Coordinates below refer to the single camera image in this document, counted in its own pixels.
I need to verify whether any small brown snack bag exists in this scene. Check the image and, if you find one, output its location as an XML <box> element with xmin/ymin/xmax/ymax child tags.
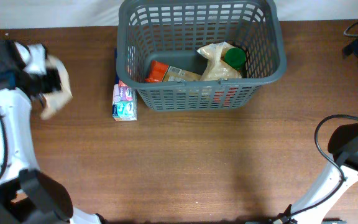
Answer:
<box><xmin>40</xmin><ymin>54</ymin><xmax>73</xmax><ymax>120</ymax></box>

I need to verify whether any multicolour tissue pack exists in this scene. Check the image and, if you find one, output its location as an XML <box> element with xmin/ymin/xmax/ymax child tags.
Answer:
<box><xmin>112</xmin><ymin>70</ymin><xmax>137</xmax><ymax>121</ymax></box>

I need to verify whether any red orange pasta packet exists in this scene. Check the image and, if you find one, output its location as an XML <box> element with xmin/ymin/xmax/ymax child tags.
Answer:
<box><xmin>144</xmin><ymin>60</ymin><xmax>239</xmax><ymax>103</ymax></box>

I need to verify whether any green lid jar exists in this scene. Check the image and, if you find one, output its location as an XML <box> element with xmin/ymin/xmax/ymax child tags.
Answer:
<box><xmin>224</xmin><ymin>47</ymin><xmax>246</xmax><ymax>70</ymax></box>

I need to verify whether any grey plastic shopping basket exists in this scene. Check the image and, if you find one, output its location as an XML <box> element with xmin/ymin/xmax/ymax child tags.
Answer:
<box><xmin>116</xmin><ymin>0</ymin><xmax>287</xmax><ymax>111</ymax></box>

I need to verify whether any beige paper bag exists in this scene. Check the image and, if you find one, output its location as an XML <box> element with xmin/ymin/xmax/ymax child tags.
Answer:
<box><xmin>197</xmin><ymin>42</ymin><xmax>242</xmax><ymax>81</ymax></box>

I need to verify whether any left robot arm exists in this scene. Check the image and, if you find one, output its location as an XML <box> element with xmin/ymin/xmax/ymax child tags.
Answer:
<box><xmin>0</xmin><ymin>40</ymin><xmax>105</xmax><ymax>224</ymax></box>

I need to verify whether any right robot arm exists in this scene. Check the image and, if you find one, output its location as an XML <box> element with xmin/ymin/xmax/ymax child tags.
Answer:
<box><xmin>273</xmin><ymin>114</ymin><xmax>358</xmax><ymax>223</ymax></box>

